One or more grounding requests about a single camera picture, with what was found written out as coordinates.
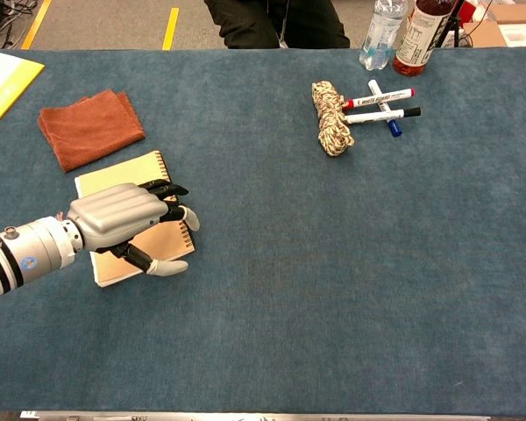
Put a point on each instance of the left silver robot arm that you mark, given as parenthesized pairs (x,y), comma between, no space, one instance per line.
(22,259)

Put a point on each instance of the metal table edge rail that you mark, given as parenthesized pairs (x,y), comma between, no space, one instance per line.
(245,416)

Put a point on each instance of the amber drink bottle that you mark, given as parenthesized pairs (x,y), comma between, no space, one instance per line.
(416,44)

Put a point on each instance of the blue whiteboard marker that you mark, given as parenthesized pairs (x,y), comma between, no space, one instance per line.
(394,128)

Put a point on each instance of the seated person black trousers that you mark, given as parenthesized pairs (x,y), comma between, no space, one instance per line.
(254,22)

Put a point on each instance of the clear plastic water bottle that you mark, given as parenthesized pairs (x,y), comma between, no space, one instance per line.
(381,39)

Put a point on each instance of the blue felt table cover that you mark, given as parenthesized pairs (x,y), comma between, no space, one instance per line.
(289,263)

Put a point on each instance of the white box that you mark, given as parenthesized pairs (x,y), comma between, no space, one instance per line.
(523,35)

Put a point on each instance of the black whiteboard marker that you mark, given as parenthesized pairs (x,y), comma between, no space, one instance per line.
(377,116)

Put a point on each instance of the black tripod stand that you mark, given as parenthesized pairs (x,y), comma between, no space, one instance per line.
(452,26)

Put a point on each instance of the red whiteboard marker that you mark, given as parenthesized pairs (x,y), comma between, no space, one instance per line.
(379,98)

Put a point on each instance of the yellow and white booklet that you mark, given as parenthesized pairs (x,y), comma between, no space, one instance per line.
(4,83)

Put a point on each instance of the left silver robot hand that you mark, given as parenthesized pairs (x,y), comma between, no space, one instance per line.
(114,215)

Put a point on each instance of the brown cardboard box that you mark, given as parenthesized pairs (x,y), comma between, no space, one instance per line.
(484,35)

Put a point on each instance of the yellow floor tape strip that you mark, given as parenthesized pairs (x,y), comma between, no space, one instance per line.
(36,24)
(171,28)

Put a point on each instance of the yellow spiral notebook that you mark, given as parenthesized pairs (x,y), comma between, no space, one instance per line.
(109,175)

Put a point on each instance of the folded brown cloth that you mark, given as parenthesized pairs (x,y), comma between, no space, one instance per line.
(90,129)

